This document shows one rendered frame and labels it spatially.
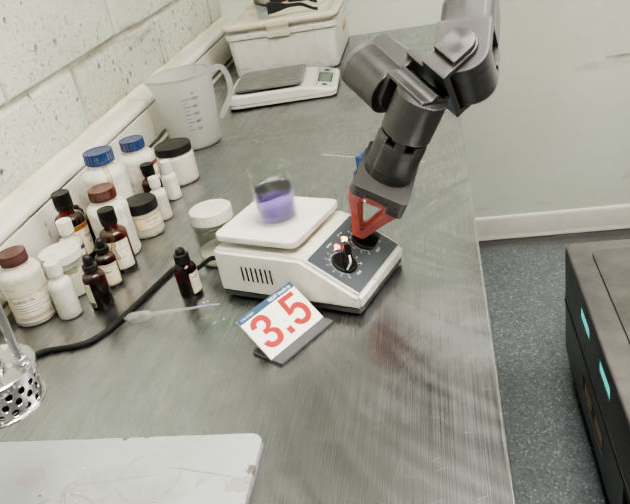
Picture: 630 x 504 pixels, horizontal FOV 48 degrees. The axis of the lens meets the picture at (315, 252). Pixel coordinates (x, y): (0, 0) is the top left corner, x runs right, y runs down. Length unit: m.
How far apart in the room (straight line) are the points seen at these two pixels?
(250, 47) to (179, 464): 1.41
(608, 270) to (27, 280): 1.16
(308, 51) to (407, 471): 1.43
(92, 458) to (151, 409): 0.08
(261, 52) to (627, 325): 1.12
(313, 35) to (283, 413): 1.33
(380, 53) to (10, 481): 0.57
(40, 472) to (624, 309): 1.12
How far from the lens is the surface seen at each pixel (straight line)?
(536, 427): 1.77
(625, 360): 1.39
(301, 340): 0.80
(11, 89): 1.22
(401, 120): 0.76
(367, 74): 0.79
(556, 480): 1.66
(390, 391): 0.71
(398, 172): 0.79
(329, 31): 1.90
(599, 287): 1.58
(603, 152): 2.45
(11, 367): 0.58
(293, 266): 0.83
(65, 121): 1.34
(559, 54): 2.32
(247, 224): 0.89
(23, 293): 0.98
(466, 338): 0.77
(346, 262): 0.82
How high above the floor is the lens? 1.21
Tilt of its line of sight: 28 degrees down
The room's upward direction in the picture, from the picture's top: 11 degrees counter-clockwise
